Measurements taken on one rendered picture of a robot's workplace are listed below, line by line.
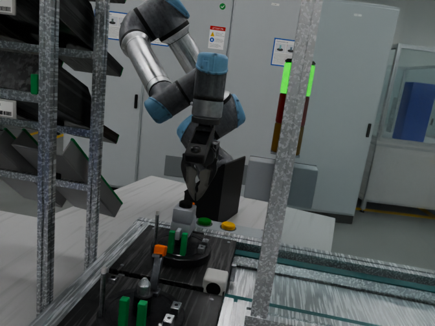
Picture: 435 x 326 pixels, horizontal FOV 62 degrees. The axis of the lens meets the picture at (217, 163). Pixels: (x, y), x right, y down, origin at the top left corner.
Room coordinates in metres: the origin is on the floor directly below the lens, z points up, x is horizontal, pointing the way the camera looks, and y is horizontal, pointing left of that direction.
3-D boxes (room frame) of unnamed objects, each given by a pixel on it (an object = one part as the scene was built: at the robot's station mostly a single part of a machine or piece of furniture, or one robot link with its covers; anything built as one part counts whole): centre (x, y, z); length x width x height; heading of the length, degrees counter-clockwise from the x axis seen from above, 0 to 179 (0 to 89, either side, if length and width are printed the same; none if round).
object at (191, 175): (0.90, 0.06, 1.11); 0.06 x 0.03 x 0.09; 173
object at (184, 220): (0.75, 0.06, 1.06); 0.08 x 0.04 x 0.07; 172
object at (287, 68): (0.62, -0.11, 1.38); 0.05 x 0.05 x 0.05
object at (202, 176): (0.89, 0.03, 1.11); 0.06 x 0.03 x 0.09; 173
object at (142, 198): (1.27, 0.01, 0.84); 0.90 x 0.70 x 0.03; 71
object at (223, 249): (0.76, 0.06, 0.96); 0.24 x 0.24 x 0.02; 83
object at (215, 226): (0.96, -0.05, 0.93); 0.21 x 0.07 x 0.06; 83
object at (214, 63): (0.89, 0.04, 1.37); 0.09 x 0.08 x 0.11; 8
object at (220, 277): (0.65, -0.03, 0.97); 0.05 x 0.05 x 0.04; 83
